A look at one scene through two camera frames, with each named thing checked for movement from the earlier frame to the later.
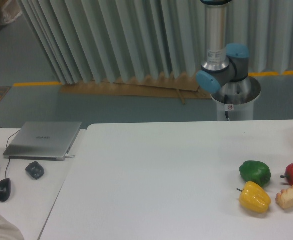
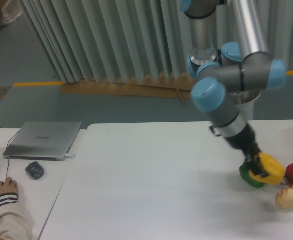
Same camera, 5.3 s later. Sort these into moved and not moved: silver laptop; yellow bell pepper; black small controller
Moved: yellow bell pepper
Not moved: black small controller; silver laptop
